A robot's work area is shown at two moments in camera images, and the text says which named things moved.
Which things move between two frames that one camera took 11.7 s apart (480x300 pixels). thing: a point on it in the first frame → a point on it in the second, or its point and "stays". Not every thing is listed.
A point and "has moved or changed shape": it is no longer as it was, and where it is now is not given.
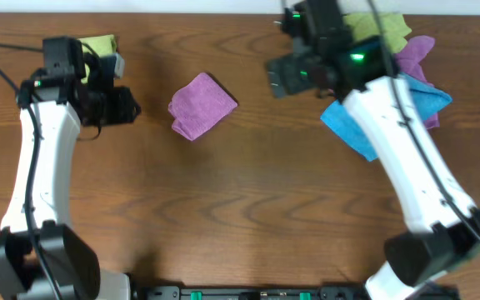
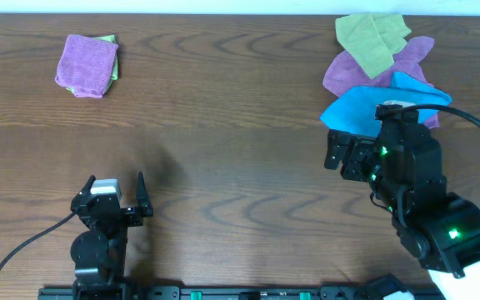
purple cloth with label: x=199 y=106 has moved or changed shape
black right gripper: x=290 y=83 → x=360 y=149
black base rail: x=250 y=292 stays
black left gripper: x=124 y=107 → x=136 y=216
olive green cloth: x=392 y=26 stays
